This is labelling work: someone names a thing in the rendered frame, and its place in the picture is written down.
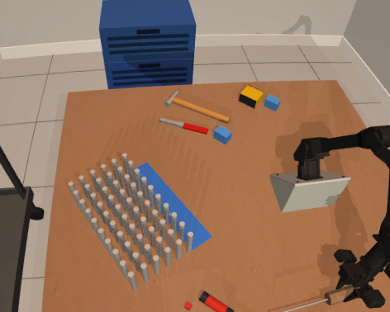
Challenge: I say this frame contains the hammer with wooden handle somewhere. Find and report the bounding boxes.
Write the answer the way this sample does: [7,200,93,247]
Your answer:
[164,91,231,124]

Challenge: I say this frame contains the blue cube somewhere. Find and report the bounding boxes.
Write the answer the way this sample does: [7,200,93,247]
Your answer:
[213,125,232,144]
[264,95,281,111]

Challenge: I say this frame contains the small red cube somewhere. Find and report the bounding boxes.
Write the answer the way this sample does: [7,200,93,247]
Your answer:
[184,302,192,310]

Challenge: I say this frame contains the blue tape strip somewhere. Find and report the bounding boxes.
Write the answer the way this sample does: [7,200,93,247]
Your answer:
[137,162,212,250]

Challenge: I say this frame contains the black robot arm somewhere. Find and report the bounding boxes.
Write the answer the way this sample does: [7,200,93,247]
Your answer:
[293,125,390,288]

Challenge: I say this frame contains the wooden-handled tool with grey metal shaft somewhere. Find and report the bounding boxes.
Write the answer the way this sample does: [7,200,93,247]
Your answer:
[280,285,356,312]

